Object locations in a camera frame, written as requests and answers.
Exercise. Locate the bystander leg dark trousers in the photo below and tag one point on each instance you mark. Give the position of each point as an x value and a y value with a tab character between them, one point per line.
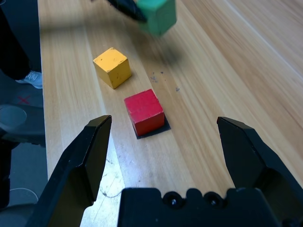
11	47

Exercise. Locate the yellow wooden block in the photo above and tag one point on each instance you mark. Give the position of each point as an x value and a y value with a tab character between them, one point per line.
111	66

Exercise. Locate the green wooden block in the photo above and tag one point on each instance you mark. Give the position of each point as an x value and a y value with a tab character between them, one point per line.
158	16

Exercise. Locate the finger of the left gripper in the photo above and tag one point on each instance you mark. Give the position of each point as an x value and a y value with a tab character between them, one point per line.
123	9

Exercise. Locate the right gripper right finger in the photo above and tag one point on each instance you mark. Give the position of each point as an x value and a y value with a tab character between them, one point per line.
255	160

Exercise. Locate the black square mat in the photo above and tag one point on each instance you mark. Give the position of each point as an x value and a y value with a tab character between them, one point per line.
167	125

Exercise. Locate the red wooden block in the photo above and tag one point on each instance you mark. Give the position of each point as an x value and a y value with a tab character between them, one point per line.
144	111

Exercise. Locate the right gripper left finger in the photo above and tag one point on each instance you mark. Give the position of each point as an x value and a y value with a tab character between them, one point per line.
78	165

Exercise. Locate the grey robot right leg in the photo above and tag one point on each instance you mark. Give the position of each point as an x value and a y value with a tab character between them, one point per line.
11	117

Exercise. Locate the white sneaker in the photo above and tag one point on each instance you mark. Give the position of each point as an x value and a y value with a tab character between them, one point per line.
32	79

